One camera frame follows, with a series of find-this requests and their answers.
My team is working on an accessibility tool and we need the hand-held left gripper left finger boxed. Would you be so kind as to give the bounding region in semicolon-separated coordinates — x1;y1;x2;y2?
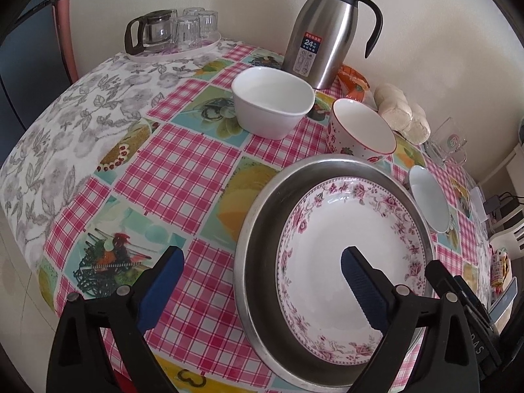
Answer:
46;246;186;393

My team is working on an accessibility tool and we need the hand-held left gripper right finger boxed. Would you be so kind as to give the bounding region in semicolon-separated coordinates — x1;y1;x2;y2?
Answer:
341;246;480;393

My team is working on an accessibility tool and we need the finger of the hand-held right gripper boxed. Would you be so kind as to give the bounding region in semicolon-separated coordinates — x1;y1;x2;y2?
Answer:
425;259;492;328

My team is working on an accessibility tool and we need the round floral plate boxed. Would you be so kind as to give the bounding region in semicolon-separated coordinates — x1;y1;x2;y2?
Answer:
275;176;430;366

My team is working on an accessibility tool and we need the light blue bowl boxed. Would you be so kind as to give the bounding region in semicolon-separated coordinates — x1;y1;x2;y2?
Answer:
408;165;452;234

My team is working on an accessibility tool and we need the stainless steel basin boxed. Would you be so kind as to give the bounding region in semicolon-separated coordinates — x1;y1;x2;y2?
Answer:
233;153;439;379

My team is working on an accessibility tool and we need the strawberry print bowl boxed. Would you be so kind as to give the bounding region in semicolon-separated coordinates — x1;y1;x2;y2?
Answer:
327;98;398;163

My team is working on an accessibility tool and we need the small white bowl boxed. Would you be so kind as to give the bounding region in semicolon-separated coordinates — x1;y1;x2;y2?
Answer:
231;66;316;140

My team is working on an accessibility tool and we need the cartoon snack packet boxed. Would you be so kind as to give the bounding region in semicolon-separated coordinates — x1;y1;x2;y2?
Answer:
490;248;510;291

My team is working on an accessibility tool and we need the white plastic chair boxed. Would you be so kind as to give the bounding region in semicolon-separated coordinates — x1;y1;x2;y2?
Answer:
487;196;524;254

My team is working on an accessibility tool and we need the white power strip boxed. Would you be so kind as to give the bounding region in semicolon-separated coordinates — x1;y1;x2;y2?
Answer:
469;186;486;219

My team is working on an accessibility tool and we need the black power adapter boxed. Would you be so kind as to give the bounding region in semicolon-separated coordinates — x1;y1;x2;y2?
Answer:
483;194;506;217

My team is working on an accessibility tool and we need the checked printed tablecloth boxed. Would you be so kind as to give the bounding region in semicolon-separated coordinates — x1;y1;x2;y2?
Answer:
0;40;498;393

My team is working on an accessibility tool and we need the glass mug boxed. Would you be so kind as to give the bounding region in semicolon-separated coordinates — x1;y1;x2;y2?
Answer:
423;117;468;166

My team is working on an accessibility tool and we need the bag of steamed buns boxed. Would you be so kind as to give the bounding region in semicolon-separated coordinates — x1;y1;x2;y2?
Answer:
374;83;431;145

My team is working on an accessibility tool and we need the orange snack packet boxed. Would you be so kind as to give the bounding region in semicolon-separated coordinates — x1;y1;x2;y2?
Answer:
338;64;371;103

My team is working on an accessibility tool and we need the white serving tray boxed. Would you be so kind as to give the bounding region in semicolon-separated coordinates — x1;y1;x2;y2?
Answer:
123;30;224;65

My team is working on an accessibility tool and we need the glass teapot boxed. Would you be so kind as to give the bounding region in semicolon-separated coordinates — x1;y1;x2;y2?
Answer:
125;9;178;55

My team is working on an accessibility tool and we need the stainless steel thermos jug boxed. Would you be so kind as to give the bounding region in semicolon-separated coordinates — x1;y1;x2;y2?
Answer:
282;0;384;90

